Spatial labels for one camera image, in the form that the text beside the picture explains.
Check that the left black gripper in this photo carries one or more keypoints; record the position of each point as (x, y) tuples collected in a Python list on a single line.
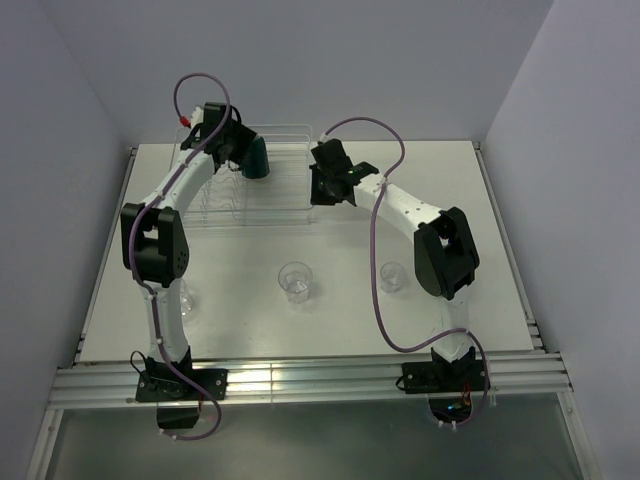
[(245, 136)]

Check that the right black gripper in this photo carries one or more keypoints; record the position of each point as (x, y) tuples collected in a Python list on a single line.
[(316, 198)]

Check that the dark teal mug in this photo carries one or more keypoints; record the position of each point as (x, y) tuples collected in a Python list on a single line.
[(256, 163)]

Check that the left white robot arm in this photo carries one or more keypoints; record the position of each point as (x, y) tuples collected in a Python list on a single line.
[(154, 244)]

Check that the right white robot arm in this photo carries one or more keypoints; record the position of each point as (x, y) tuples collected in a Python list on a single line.
[(444, 252)]

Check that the clear acrylic dish rack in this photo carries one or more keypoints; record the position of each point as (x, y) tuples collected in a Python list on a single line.
[(282, 198)]

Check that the clear glass centre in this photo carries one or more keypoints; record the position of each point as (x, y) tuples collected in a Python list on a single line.
[(295, 280)]

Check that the small clear glass right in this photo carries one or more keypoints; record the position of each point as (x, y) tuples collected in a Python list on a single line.
[(392, 277)]

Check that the clear glass left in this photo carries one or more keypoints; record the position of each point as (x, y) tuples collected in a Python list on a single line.
[(187, 302)]

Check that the black box under left base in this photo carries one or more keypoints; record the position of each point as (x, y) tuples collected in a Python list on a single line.
[(177, 418)]

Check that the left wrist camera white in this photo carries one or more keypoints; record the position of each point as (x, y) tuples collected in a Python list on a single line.
[(195, 118)]

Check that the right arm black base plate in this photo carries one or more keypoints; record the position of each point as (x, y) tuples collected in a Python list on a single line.
[(440, 376)]

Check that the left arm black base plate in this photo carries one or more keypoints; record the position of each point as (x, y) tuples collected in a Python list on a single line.
[(166, 386)]

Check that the aluminium rail frame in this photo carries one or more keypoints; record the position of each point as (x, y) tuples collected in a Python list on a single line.
[(311, 390)]

